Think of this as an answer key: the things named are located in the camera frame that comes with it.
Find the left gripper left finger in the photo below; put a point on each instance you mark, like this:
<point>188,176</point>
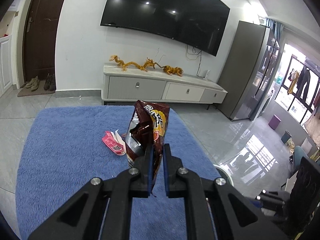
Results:
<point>101,209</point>

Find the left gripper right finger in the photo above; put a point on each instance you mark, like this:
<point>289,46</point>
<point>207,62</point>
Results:
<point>214,209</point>

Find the pink snack wrapper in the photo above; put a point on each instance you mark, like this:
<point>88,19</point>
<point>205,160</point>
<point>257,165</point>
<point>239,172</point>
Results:
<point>114,142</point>

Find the dark brown snack bag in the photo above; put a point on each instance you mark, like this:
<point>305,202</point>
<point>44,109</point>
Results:
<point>147,127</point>

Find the white round trash bin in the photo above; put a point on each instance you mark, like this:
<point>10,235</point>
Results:
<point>222,176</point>

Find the blue fluffy blanket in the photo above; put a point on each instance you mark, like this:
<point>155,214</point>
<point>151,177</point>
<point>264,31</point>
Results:
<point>64,150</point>

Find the teal small bin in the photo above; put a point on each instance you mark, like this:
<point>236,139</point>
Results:
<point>286,136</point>

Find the purple stool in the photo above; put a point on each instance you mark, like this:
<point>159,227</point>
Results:
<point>274,122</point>

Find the white grey TV cabinet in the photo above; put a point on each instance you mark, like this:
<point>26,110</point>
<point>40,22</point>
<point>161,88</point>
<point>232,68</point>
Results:
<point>157,86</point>

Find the dark shoes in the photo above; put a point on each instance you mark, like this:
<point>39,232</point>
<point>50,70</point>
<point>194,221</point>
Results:
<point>50,83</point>

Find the brown door mat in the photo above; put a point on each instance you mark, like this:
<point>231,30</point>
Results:
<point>40,91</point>

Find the beige shoes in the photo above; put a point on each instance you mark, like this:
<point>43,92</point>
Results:
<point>33,84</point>

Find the golden tiger figurine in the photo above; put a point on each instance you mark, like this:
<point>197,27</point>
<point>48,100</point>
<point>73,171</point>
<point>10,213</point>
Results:
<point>173,70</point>

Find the golden dragon figurine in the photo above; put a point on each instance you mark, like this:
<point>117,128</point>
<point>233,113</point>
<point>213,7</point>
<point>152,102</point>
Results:
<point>144,67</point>

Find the grey refrigerator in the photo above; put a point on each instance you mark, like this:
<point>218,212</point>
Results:
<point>248,70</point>

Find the white cupboard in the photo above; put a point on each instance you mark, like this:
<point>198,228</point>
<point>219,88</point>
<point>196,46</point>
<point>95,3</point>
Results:
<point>5,64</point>

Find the dark brown door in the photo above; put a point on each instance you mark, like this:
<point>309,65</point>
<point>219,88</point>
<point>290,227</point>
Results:
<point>40,38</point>

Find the black wall television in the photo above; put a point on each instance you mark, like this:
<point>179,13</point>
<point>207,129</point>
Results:
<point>198,23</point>

